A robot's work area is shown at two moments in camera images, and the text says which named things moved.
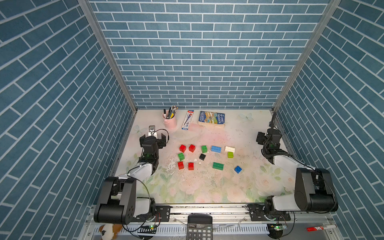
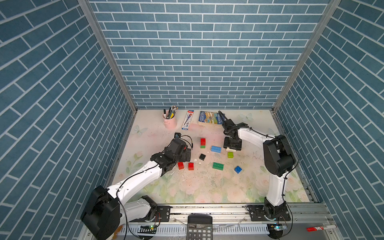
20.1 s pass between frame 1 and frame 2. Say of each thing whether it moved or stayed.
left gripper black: moved
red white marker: stayed
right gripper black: moved
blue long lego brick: stayed
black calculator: stayed
